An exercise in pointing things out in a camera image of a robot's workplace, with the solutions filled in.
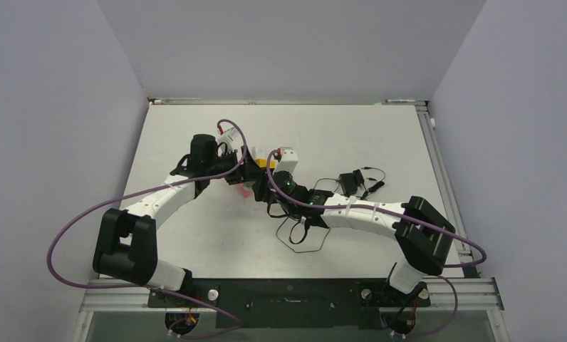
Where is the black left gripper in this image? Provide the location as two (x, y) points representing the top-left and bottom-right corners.
(206, 146), (261, 185)

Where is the aluminium frame rail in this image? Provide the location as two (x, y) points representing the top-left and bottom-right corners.
(415, 100), (479, 279)

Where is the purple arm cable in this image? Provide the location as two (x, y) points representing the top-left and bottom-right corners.
(265, 149), (487, 340)
(46, 118), (249, 341)

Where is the pink triangular power strip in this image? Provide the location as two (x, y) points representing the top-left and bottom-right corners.
(236, 184), (254, 198)

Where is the yellow block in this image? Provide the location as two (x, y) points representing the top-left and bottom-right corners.
(254, 158), (278, 171)

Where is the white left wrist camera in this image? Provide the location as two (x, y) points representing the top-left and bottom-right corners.
(216, 128), (239, 154)

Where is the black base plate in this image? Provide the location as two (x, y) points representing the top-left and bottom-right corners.
(146, 278), (431, 330)

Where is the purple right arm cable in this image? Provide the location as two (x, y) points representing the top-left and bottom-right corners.
(265, 149), (487, 340)

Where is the black TP-Link adapter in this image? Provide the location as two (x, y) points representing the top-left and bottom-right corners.
(352, 169), (365, 188)

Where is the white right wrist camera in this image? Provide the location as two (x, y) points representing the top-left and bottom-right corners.
(274, 147), (298, 174)

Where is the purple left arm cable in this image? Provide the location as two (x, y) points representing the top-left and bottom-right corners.
(46, 118), (249, 341)

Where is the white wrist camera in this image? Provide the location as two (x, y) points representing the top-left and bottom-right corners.
(274, 147), (298, 174)
(216, 128), (239, 154)

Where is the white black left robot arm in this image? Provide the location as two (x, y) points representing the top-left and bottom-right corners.
(93, 133), (264, 306)

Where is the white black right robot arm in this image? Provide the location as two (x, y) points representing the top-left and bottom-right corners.
(249, 171), (456, 305)

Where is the bundled black adapter cable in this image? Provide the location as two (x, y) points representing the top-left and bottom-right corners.
(358, 166), (387, 200)

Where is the long black adapter cable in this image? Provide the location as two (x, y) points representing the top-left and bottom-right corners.
(276, 177), (341, 255)

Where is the black power adapter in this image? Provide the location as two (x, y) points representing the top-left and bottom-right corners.
(339, 172), (358, 197)

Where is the white charger block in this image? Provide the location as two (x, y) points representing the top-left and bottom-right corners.
(249, 146), (267, 164)

